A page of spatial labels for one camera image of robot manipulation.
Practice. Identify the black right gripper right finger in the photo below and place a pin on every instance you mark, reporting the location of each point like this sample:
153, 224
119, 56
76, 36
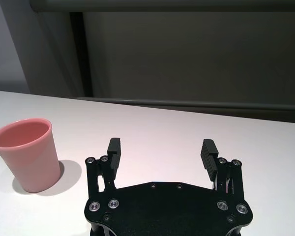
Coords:
207, 159

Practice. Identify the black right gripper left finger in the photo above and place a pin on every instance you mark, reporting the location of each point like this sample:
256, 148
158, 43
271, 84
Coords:
114, 159

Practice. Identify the pink plastic cup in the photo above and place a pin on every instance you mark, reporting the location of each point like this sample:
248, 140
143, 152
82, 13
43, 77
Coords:
29, 159

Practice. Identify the thick grey horizontal bar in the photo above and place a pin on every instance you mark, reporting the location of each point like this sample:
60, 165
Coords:
162, 5

